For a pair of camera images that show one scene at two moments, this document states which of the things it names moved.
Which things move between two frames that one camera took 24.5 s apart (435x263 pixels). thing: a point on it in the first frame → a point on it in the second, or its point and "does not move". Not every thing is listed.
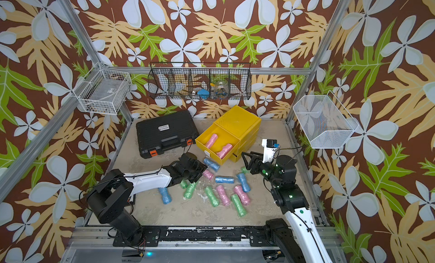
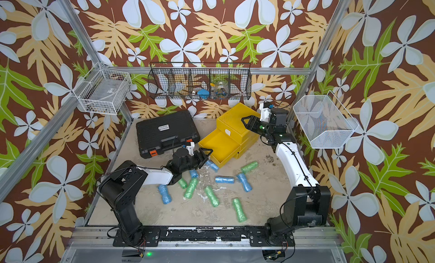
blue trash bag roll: (245, 186) does not move
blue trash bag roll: (212, 164) does not move
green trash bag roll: (184, 184) does not move
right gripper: (257, 161) → (255, 119)
